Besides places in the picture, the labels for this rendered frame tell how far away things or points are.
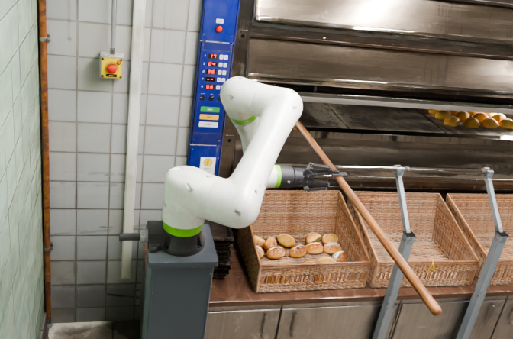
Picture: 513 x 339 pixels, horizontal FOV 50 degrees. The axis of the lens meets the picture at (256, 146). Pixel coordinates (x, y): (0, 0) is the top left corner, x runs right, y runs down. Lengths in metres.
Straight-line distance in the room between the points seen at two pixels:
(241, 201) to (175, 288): 0.37
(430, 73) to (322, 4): 0.70
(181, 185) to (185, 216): 0.10
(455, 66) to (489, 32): 0.23
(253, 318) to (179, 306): 0.88
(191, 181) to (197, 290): 0.36
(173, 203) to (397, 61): 1.59
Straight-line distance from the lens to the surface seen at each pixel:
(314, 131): 2.79
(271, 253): 2.77
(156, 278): 1.70
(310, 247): 2.86
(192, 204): 1.58
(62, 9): 2.48
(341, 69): 2.71
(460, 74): 3.03
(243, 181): 1.57
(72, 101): 2.59
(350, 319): 2.79
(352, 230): 2.84
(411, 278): 1.80
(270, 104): 1.76
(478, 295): 2.97
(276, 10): 2.53
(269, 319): 2.64
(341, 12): 2.64
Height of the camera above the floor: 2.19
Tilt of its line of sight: 24 degrees down
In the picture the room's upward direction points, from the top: 9 degrees clockwise
